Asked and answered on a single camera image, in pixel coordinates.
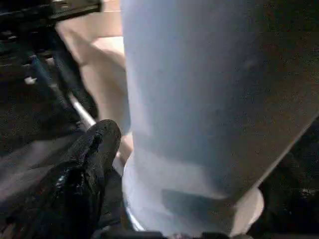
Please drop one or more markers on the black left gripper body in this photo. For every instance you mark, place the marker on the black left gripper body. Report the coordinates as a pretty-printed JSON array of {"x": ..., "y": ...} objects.
[{"x": 53, "y": 84}]

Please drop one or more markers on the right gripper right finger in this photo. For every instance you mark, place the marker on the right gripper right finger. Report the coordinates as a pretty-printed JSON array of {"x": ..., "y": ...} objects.
[{"x": 294, "y": 199}]

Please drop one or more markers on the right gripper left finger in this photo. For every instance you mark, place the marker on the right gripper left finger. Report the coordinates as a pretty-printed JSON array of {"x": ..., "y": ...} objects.
[{"x": 74, "y": 174}]

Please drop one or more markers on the white plastic table leg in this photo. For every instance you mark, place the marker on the white plastic table leg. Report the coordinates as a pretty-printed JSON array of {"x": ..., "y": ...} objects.
[{"x": 211, "y": 87}]

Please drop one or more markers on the black mat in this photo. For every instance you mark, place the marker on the black mat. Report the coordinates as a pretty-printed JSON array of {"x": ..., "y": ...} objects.
[{"x": 25, "y": 119}]

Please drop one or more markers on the black metal stand frame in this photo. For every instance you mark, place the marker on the black metal stand frame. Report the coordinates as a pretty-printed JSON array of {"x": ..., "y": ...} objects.
[{"x": 49, "y": 8}]

